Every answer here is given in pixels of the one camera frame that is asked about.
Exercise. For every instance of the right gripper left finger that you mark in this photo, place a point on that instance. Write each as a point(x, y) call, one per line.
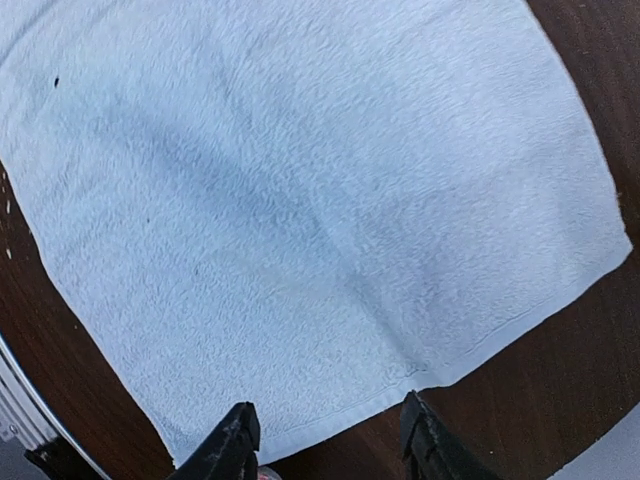
point(229, 451)

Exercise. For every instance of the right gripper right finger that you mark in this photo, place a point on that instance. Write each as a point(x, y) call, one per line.
point(431, 451)

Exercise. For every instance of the light blue towel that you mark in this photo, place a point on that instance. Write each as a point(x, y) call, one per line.
point(314, 206)

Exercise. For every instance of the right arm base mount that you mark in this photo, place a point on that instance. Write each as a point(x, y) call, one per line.
point(58, 460)

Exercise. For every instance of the aluminium front rail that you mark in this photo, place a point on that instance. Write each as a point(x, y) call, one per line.
point(22, 419)

